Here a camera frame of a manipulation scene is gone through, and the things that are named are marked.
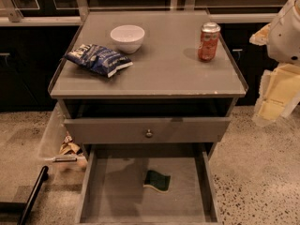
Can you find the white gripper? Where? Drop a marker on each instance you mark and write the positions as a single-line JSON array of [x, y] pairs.
[[285, 37]]

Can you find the green yellow sponge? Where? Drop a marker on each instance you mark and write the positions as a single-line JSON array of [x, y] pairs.
[[157, 181]]

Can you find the grey drawer cabinet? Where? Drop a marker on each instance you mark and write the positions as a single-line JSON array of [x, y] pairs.
[[166, 80]]

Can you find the grey top drawer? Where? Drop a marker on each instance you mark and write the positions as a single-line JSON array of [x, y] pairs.
[[147, 130]]

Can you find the grey open middle drawer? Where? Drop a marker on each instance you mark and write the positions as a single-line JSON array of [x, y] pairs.
[[113, 191]]

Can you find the orange soda can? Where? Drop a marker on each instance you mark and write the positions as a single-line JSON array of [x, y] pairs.
[[208, 41]]

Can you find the white ceramic bowl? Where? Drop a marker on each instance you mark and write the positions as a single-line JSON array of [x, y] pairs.
[[128, 38]]

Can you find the blue chip bag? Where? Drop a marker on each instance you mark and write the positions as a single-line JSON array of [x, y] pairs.
[[99, 59]]

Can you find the clear plastic storage bin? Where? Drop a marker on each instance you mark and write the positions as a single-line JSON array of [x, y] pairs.
[[51, 141]]

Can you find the black bar handle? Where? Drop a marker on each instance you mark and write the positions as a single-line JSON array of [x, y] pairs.
[[42, 177]]

